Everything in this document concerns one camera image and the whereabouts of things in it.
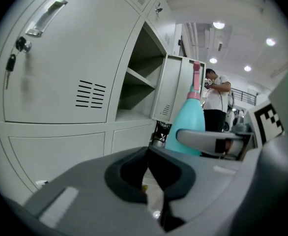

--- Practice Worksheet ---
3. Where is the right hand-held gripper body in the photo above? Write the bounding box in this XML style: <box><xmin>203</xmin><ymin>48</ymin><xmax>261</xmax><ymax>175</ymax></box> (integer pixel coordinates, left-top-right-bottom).
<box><xmin>232</xmin><ymin>62</ymin><xmax>288</xmax><ymax>236</ymax></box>

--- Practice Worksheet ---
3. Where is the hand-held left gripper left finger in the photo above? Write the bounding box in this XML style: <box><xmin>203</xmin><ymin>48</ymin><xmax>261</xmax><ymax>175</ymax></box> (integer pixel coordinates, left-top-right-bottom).
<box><xmin>23</xmin><ymin>146</ymin><xmax>165</xmax><ymax>236</ymax></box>

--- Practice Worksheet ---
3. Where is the grey metal locker cabinet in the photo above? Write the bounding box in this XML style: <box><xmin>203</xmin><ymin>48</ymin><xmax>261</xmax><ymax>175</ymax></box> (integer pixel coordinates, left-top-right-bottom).
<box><xmin>0</xmin><ymin>0</ymin><xmax>177</xmax><ymax>206</ymax></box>

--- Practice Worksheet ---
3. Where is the teal spray bottle pink nozzle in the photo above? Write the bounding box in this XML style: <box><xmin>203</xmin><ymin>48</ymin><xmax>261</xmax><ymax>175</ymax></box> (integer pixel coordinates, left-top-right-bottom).
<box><xmin>165</xmin><ymin>60</ymin><xmax>206</xmax><ymax>157</ymax></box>

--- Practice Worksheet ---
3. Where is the grey ceiling duct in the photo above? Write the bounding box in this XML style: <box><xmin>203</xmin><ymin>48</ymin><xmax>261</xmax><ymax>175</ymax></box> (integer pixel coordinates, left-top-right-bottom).
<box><xmin>198</xmin><ymin>23</ymin><xmax>233</xmax><ymax>52</ymax></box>

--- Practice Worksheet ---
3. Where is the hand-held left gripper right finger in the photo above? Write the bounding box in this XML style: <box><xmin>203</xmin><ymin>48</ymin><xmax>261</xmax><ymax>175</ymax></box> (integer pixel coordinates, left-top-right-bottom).
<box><xmin>148</xmin><ymin>147</ymin><xmax>240</xmax><ymax>236</ymax></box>

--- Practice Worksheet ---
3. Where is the black metal railing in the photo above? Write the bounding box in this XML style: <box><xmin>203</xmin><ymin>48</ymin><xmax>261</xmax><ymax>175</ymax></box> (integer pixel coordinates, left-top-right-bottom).
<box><xmin>231</xmin><ymin>87</ymin><xmax>258</xmax><ymax>106</ymax></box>

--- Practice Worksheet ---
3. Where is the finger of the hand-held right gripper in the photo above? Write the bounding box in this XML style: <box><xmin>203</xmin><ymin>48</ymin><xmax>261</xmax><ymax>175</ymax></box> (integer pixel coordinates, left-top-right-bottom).
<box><xmin>176</xmin><ymin>128</ymin><xmax>248</xmax><ymax>157</ymax></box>

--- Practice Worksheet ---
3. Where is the locker door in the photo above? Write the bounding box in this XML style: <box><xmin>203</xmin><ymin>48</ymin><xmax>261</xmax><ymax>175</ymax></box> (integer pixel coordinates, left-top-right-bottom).
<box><xmin>150</xmin><ymin>54</ymin><xmax>206</xmax><ymax>122</ymax></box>

